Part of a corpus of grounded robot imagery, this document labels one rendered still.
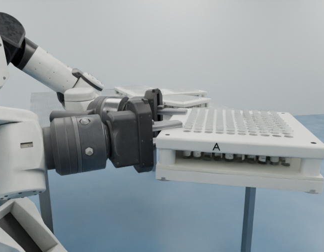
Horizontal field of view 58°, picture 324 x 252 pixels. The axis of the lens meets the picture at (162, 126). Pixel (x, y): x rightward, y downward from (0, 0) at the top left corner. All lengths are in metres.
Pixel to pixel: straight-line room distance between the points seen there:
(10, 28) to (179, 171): 0.66
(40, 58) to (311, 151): 0.75
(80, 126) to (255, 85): 5.15
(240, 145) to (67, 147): 0.25
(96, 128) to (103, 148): 0.03
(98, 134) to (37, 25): 4.42
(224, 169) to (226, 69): 4.80
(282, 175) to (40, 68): 0.73
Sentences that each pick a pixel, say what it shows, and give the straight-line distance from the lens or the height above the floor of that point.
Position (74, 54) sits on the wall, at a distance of 4.75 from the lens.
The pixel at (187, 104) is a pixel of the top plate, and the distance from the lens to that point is 1.46.
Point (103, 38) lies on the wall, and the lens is 4.75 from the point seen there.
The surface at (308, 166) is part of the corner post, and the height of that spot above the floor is 1.00.
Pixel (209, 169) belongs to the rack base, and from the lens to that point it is 0.45.
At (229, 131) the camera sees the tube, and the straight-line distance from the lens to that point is 0.47.
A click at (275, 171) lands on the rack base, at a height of 0.98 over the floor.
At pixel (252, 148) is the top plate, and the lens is 0.44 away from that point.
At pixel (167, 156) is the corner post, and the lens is 0.45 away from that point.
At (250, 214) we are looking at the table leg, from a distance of 1.72.
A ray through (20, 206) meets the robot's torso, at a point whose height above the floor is 0.78.
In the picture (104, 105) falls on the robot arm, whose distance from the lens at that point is 0.64.
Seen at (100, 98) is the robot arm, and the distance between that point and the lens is 0.66.
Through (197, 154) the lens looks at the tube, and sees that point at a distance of 0.48.
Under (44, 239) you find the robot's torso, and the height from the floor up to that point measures 0.69.
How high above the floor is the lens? 1.15
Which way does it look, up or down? 14 degrees down
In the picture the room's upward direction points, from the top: straight up
